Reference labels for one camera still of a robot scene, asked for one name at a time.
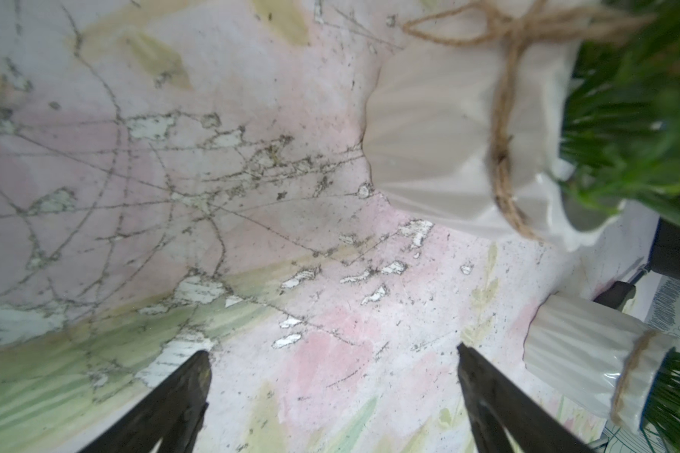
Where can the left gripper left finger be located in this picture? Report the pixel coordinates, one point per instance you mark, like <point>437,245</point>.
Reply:
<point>168,419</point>

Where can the red flower pot right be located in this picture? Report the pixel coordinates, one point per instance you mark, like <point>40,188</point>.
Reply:
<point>609,362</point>

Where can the orange flower pot rear left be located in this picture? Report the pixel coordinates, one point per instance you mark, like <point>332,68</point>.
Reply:
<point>535,120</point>

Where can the black screwdriver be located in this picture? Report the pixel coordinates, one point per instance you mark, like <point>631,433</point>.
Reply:
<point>621,292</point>

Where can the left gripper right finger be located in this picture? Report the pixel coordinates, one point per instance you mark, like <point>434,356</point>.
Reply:
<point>501,413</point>

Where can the black plastic toolbox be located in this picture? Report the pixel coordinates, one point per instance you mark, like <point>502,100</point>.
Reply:
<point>664,256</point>

